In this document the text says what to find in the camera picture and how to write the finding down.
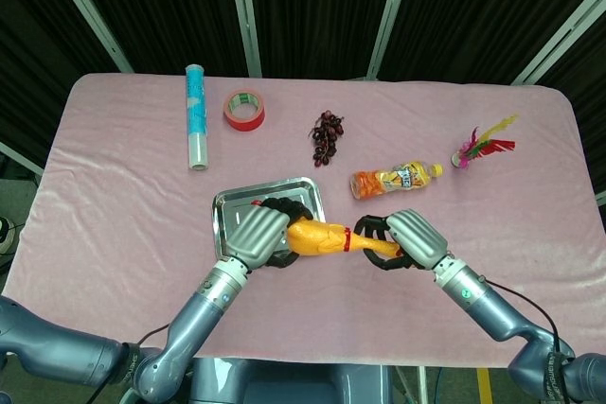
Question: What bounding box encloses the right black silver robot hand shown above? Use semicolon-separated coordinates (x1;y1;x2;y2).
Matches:
353;208;451;274

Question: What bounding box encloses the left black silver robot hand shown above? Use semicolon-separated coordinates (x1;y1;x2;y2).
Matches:
222;195;316;274

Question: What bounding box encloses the yellow rubber chicken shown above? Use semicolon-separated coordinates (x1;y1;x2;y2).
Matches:
250;198;401;259

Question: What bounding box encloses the rectangular stainless steel tray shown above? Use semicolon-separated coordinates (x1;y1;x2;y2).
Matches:
210;176;329;262

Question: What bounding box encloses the orange drink plastic bottle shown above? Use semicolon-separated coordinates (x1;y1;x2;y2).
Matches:
349;162;445;201

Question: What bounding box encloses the colourful feather shuttlecock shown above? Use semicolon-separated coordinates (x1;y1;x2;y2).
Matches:
450;114;520;171

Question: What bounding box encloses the red tape roll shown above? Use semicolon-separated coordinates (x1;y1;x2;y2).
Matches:
223;89;267;132

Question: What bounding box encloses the dark purple grape bunch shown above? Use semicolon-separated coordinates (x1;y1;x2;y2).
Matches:
309;111;347;168

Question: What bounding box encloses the blue cling film roll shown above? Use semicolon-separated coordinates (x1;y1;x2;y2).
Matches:
185;63;210;172

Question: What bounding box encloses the pink table cloth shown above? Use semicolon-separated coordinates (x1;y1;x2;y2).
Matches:
2;72;606;372

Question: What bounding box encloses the grey-blue robot torso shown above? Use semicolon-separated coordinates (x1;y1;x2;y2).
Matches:
188;357;395;404

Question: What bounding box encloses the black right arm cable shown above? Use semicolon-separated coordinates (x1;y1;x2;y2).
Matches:
476;274;565;359

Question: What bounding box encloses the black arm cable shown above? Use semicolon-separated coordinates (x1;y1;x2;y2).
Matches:
476;274;565;359
135;322;172;349

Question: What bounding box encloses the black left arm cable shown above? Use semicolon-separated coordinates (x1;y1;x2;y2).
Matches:
135;322;172;349

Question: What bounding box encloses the white metal frame post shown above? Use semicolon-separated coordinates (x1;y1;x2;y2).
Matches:
225;0;263;79
39;0;134;75
365;0;418;79
0;140;45;177
511;0;606;87

